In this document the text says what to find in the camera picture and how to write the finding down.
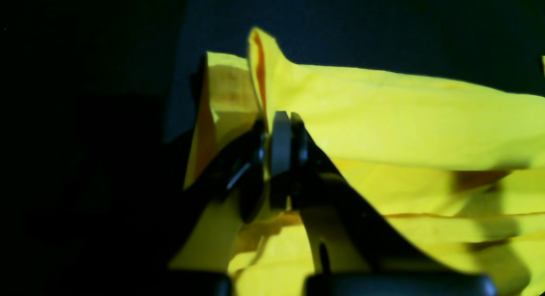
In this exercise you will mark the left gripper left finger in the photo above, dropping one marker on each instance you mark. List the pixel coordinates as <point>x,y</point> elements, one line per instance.
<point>200,226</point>

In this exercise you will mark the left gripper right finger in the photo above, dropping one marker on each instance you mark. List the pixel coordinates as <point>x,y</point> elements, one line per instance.
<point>355,251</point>

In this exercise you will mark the yellow t-shirt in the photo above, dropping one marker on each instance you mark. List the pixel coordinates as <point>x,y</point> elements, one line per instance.
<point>457,167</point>

